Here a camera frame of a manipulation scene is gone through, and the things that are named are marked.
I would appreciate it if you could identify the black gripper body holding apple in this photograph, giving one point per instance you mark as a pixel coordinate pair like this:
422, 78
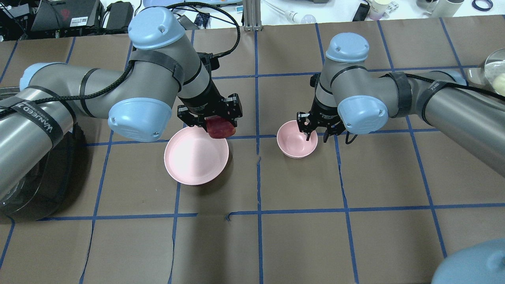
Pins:
204, 101

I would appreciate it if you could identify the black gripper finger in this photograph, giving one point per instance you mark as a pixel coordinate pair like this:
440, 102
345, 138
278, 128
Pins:
233, 117
195, 121

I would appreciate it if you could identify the aluminium frame post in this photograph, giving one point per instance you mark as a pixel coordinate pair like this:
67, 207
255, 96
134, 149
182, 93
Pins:
251, 15

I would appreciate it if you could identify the pink plate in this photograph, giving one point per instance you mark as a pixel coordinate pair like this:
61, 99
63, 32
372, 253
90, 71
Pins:
192, 157

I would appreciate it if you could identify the light bulb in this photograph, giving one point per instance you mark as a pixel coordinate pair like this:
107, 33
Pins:
299, 18

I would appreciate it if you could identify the white round bun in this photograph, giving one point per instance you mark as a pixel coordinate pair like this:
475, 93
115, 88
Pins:
498, 84

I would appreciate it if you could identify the pink bowl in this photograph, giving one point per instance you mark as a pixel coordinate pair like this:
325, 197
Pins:
293, 143

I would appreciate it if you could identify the purple white cup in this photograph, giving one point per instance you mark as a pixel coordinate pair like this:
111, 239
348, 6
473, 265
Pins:
377, 9

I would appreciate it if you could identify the black gripper finger outside bowl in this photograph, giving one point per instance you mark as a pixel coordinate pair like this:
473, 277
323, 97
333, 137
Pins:
327, 135

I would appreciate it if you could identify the black gripper body at bowl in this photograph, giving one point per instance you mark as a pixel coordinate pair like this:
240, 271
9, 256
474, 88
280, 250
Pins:
324, 112

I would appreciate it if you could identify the red apple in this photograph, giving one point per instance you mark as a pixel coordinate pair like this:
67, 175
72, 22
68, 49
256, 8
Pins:
219, 128

